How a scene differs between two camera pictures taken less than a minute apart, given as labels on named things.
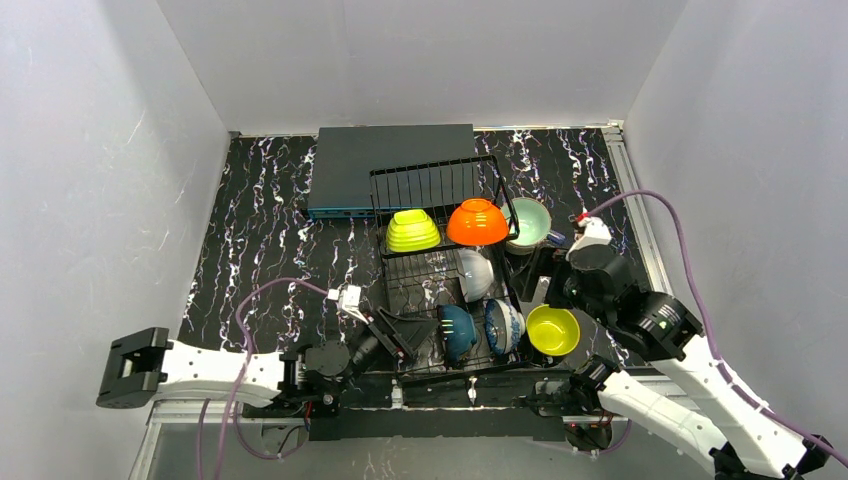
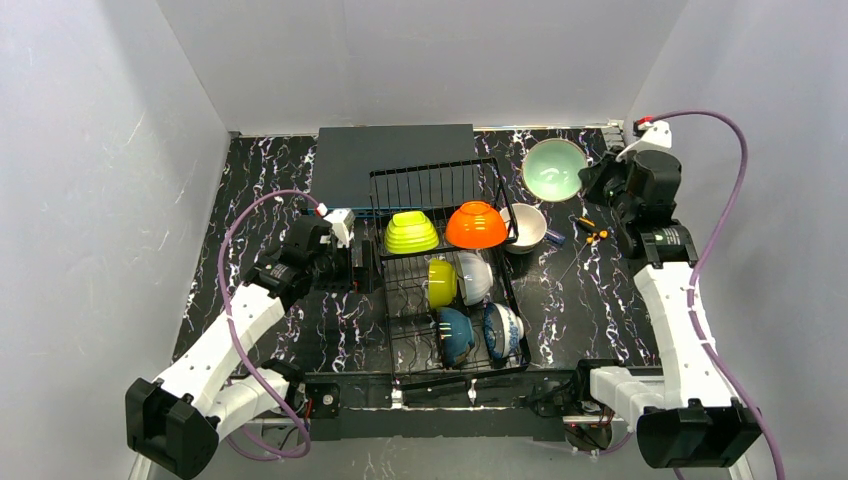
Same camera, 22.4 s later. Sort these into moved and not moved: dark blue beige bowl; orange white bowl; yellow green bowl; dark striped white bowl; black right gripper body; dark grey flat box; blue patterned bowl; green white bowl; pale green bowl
Moved: yellow green bowl; black right gripper body; pale green bowl
Not moved: dark blue beige bowl; dark grey flat box; dark striped white bowl; blue patterned bowl; green white bowl; orange white bowl
